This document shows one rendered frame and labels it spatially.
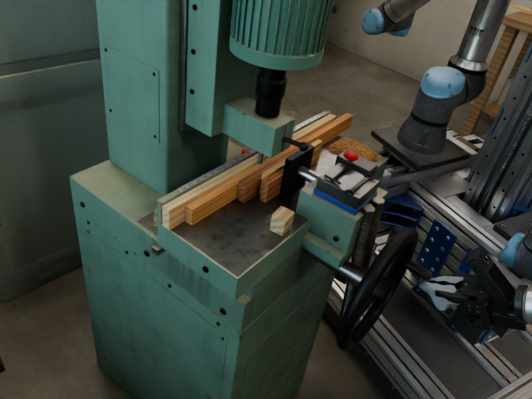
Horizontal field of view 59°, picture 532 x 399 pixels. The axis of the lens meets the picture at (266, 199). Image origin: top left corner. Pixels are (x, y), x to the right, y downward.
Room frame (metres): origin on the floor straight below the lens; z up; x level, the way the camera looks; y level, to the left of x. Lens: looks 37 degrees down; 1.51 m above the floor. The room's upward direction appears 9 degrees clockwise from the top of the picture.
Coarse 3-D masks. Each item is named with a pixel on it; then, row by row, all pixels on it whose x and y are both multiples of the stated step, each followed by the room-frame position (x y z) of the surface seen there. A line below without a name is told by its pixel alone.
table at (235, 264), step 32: (320, 160) 1.01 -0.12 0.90; (384, 160) 1.06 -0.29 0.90; (288, 192) 0.85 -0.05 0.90; (160, 224) 0.68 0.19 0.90; (224, 224) 0.71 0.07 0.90; (256, 224) 0.72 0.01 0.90; (192, 256) 0.63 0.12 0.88; (224, 256) 0.62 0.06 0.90; (256, 256) 0.63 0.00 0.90; (320, 256) 0.72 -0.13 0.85; (224, 288) 0.58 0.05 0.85
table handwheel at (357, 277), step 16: (400, 240) 0.68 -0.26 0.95; (416, 240) 0.76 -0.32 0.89; (384, 256) 0.64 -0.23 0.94; (400, 256) 0.71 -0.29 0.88; (336, 272) 0.72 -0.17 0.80; (352, 272) 0.71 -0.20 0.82; (368, 272) 0.62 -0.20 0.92; (384, 272) 0.62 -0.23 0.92; (400, 272) 0.78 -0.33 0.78; (368, 288) 0.59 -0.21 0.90; (384, 288) 0.67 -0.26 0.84; (352, 304) 0.58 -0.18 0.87; (368, 304) 0.64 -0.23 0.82; (384, 304) 0.66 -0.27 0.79; (352, 320) 0.57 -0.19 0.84; (368, 320) 0.70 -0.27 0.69; (336, 336) 0.58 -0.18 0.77; (352, 336) 0.64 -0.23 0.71
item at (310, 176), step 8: (296, 152) 0.87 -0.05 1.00; (304, 152) 0.87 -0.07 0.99; (312, 152) 0.90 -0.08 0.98; (288, 160) 0.83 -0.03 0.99; (296, 160) 0.85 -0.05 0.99; (304, 160) 0.87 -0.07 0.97; (288, 168) 0.83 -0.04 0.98; (296, 168) 0.85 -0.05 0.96; (304, 168) 0.86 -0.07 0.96; (288, 176) 0.83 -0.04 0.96; (296, 176) 0.86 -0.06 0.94; (304, 176) 0.85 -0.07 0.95; (312, 176) 0.84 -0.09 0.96; (288, 184) 0.83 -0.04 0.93; (296, 184) 0.86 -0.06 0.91
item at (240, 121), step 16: (224, 112) 0.89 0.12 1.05; (240, 112) 0.86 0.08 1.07; (224, 128) 0.89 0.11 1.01; (240, 128) 0.86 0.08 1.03; (256, 128) 0.84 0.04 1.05; (272, 128) 0.82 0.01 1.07; (288, 128) 0.85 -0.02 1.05; (256, 144) 0.84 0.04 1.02; (272, 144) 0.82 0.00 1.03; (288, 144) 0.86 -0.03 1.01
